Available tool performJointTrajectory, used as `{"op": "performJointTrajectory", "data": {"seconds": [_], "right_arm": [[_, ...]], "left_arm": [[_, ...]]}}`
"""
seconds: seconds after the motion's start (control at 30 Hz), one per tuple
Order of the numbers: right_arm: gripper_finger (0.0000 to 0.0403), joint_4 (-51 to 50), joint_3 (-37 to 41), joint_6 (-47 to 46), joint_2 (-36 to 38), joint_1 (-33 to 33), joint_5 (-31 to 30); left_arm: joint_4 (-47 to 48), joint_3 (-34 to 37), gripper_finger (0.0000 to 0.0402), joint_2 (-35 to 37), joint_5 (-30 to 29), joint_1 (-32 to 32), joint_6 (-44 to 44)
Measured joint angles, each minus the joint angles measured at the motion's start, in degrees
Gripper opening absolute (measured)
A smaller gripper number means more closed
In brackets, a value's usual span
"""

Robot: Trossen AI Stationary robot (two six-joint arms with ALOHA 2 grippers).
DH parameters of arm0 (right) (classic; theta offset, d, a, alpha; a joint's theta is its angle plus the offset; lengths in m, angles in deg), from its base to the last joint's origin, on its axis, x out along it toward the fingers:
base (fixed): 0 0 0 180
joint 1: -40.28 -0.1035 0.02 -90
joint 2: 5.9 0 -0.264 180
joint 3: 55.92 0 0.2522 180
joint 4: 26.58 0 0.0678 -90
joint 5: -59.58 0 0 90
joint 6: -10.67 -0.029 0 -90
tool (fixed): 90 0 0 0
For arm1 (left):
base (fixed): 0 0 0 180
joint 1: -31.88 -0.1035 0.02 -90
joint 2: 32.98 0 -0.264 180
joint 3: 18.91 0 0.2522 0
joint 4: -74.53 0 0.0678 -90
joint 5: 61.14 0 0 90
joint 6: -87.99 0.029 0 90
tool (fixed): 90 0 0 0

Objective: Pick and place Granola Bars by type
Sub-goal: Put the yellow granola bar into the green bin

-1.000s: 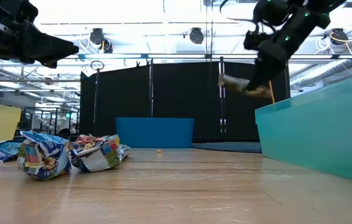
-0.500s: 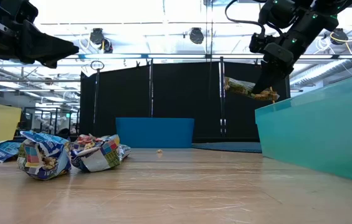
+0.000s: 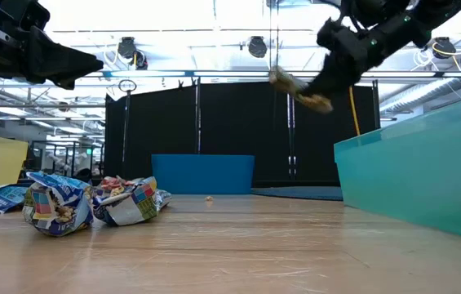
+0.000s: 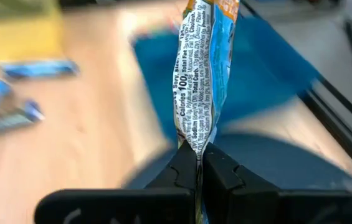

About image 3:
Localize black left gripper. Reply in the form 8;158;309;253
0;0;104;91

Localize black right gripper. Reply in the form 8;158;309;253
299;16;382;99

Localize green tan granola bar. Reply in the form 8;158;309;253
268;65;334;114

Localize blue white checkered granola wrapper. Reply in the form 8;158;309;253
21;171;95;238
92;176;173;227

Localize black round overhead lamp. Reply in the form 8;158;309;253
247;35;268;60
117;36;149;71
432;36;458;60

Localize overhead crossbeam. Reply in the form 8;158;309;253
0;69;461;79

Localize black partition screen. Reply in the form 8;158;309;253
104;79;380;188

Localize teal translucent plastic bin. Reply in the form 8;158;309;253
334;90;461;245

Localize blue plastic bin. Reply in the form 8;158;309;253
151;154;255;195

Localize yellow hanging cable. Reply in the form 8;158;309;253
348;85;361;137

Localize metal ring pole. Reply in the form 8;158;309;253
117;78;138;165

